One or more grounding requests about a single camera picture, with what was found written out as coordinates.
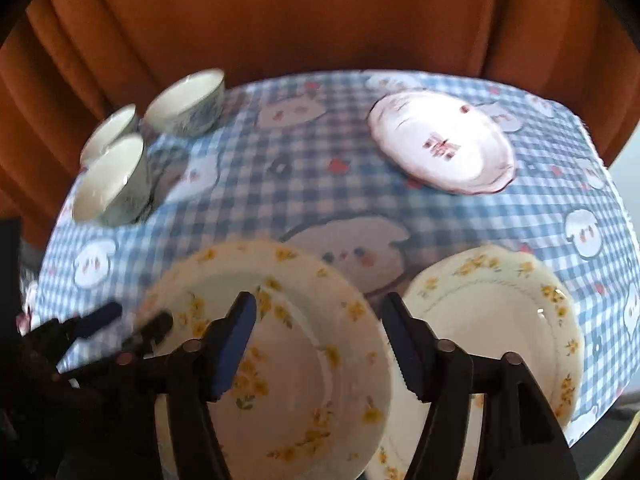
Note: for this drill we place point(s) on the blue checkered bear tablecloth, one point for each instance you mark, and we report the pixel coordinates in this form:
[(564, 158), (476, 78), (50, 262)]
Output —
[(310, 170)]

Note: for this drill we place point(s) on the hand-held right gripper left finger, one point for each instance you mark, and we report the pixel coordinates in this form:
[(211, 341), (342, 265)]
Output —
[(234, 345)]

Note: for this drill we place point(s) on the yellow floral plate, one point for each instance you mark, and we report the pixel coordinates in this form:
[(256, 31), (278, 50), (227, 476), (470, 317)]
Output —
[(500, 310), (300, 360)]

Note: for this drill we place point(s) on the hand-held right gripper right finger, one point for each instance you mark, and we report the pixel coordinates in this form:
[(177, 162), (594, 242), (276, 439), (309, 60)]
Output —
[(407, 355)]

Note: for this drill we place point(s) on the white plate with red print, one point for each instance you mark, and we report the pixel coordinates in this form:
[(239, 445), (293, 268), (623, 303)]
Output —
[(440, 135)]

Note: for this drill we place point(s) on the orange curtain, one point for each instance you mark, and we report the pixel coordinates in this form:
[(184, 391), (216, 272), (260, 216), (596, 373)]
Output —
[(300, 20)]

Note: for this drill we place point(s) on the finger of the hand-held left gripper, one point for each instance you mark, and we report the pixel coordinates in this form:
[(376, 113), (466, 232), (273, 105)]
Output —
[(100, 317), (156, 329)]

